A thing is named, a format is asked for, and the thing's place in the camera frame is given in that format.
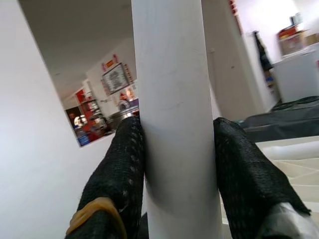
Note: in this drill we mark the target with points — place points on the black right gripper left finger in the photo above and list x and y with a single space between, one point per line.
114 179

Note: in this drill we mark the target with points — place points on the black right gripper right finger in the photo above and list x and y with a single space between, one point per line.
246 179

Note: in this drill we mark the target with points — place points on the white plastic children table top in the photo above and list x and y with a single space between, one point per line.
286 179

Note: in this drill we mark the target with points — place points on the red shelf unit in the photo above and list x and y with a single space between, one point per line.
87 104

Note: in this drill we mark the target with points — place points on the white box appliance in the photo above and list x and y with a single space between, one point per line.
299 74

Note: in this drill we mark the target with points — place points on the black hanging garment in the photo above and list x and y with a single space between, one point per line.
263 54

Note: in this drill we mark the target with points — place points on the framed wall menu board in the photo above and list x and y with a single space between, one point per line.
114 78

